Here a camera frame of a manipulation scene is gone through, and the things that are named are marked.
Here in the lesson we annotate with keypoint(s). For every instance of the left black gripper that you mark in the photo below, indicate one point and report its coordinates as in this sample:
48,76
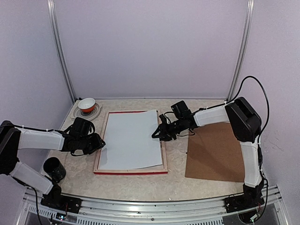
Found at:
98,144

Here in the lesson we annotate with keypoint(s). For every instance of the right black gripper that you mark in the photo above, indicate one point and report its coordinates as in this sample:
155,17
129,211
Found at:
164,132

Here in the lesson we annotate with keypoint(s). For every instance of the cat and books photo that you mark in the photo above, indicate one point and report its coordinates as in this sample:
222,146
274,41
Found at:
128,141

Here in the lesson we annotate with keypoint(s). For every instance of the wooden red picture frame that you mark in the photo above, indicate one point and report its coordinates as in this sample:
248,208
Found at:
160,169

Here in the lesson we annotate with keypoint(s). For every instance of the brown cardboard backing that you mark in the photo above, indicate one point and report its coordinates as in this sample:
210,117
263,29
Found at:
214,153

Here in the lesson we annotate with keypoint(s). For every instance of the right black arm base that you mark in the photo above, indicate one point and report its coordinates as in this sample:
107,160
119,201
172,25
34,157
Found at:
251,197

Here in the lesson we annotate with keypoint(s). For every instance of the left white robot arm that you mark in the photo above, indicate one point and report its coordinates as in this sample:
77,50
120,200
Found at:
15,138

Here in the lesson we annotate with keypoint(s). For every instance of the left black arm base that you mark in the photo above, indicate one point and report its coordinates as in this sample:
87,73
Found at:
55,200

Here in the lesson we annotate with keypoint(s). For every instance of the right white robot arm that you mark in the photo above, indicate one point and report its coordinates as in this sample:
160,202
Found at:
244,120

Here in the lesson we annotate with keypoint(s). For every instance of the grey round plate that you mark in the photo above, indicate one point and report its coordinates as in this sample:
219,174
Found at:
87,115

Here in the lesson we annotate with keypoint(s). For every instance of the orange white bowl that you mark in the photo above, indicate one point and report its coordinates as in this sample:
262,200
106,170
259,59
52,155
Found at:
87,105

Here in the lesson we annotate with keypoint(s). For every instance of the black cylindrical cup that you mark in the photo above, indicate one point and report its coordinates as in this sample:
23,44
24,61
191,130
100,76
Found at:
54,168

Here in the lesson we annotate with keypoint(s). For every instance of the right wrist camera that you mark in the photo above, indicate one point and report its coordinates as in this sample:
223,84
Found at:
179,110

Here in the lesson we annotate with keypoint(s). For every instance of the aluminium front rail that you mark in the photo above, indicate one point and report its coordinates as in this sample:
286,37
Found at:
209,211

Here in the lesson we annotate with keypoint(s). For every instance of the right aluminium post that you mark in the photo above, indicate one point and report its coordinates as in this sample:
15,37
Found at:
242,49

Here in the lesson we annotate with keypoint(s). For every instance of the aluminium post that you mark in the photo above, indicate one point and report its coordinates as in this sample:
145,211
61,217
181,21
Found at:
242,49
59,49

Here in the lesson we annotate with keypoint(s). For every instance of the left aluminium post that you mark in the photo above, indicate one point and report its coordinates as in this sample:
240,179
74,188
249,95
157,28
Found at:
59,49

